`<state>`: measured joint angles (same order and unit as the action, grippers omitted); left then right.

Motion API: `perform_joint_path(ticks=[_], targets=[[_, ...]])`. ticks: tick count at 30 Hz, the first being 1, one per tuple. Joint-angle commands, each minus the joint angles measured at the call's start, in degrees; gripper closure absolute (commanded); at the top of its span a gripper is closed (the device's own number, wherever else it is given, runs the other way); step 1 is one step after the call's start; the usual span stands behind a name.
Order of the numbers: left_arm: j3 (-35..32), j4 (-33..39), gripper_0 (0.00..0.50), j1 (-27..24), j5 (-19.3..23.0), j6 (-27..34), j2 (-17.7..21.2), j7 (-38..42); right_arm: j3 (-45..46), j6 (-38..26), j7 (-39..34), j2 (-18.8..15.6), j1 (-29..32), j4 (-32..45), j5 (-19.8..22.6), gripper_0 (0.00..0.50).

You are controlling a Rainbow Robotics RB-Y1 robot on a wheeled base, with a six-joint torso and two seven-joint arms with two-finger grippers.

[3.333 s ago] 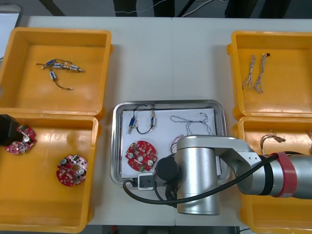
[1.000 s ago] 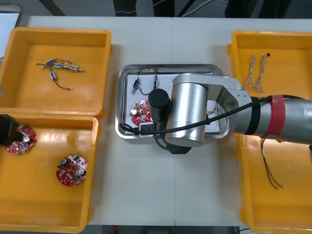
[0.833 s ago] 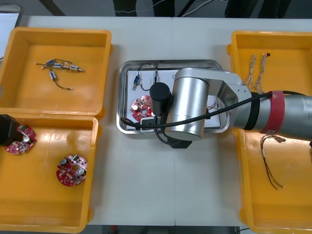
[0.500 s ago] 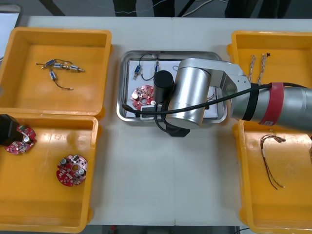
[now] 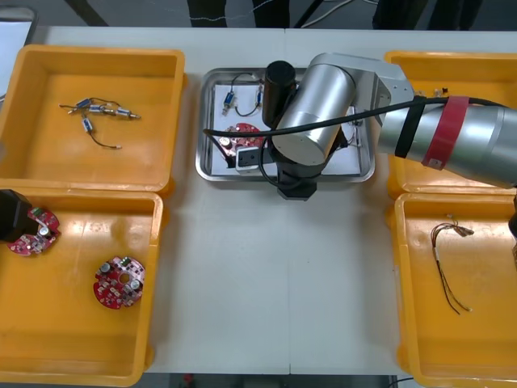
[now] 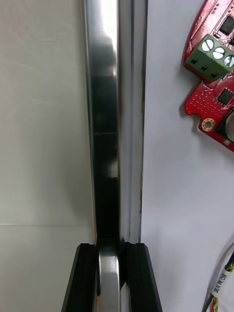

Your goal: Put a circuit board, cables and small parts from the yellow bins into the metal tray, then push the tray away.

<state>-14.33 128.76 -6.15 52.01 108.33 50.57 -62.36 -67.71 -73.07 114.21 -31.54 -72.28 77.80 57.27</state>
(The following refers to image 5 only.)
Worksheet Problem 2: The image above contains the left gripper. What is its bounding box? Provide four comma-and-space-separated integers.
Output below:
0, 188, 33, 244

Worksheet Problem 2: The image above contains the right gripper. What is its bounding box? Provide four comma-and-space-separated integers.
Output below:
276, 158, 326, 201

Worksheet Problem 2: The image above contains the round red circuit board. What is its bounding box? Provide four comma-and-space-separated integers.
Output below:
93, 255, 147, 310
5, 205, 62, 258
219, 122, 268, 161

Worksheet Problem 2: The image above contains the steel tray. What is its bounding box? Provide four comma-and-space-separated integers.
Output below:
195, 67, 377, 184

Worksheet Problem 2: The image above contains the yellow-orange plastic bin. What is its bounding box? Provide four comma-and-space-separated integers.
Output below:
385, 192, 517, 388
0, 188, 165, 386
382, 49, 517, 200
0, 44, 188, 197

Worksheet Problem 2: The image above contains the white paper sheet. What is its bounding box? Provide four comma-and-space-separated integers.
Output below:
212, 82, 364, 177

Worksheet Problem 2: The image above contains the white floor cable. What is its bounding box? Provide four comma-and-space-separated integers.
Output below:
309, 0, 379, 23

